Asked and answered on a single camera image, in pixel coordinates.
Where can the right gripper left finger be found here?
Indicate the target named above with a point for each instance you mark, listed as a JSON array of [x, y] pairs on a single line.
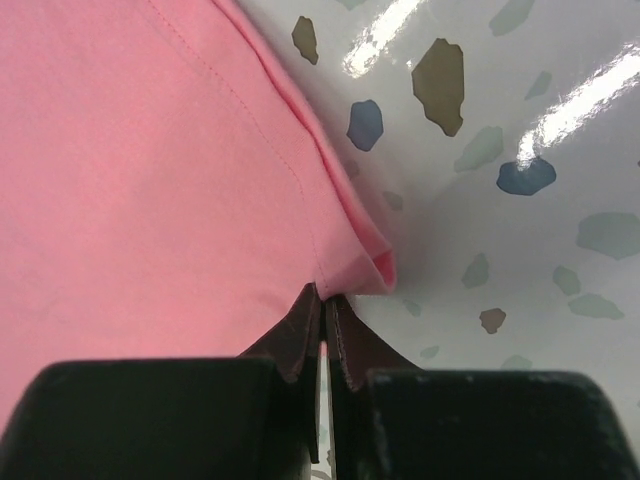
[[253, 416]]

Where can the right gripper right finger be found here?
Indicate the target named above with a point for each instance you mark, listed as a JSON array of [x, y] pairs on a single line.
[[391, 419]]

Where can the pink t shirt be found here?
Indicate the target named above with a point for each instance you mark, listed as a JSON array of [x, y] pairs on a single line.
[[166, 190]]

